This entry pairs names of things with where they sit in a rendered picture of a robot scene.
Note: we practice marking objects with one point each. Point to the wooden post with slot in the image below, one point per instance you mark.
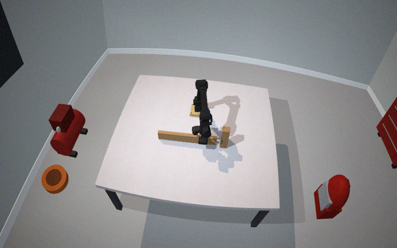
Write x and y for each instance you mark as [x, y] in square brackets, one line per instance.
[225, 137]

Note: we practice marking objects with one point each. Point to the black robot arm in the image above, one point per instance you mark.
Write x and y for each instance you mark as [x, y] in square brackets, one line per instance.
[201, 105]

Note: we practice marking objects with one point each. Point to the wooden rail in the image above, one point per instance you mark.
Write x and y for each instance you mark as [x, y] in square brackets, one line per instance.
[185, 137]

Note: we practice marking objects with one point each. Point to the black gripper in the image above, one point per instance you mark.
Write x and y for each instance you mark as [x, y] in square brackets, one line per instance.
[202, 140]

